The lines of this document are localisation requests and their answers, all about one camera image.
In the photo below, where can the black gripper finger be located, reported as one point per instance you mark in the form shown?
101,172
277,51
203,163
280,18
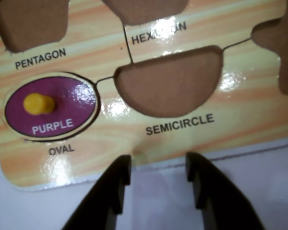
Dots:
218,198
103,198

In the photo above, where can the purple oval puzzle piece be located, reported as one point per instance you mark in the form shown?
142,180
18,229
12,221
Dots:
62,115

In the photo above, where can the wooden shapes puzzle board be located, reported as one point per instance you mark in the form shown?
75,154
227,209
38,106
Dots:
158,72

